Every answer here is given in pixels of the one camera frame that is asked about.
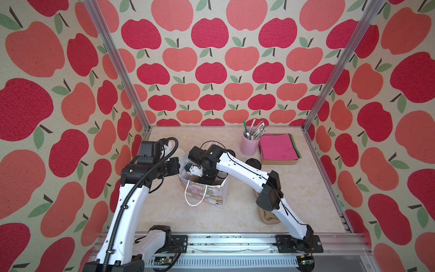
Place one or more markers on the right aluminium frame post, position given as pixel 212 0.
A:
pixel 368 16

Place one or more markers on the left aluminium frame post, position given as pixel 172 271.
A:
pixel 98 19

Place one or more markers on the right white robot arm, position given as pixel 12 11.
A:
pixel 206 164

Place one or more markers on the cardboard napkin tray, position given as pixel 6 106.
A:
pixel 278 159

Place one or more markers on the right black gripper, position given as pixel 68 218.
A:
pixel 201 181

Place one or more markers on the pink napkin stack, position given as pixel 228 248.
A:
pixel 278 146

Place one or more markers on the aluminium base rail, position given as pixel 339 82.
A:
pixel 260 252

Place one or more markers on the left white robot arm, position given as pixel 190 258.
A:
pixel 120 251

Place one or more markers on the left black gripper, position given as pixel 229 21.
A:
pixel 175 166

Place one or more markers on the stack of pulp cup carriers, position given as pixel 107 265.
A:
pixel 268 217

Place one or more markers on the animal print paper gift bag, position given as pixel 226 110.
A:
pixel 196 193

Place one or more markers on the aluminium frame post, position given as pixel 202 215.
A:
pixel 368 16
pixel 98 19

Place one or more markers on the pink pen holder cup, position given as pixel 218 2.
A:
pixel 248 147

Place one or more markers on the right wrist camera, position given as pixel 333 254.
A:
pixel 195 170

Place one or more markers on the black coffee cup lid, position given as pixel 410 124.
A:
pixel 254 163

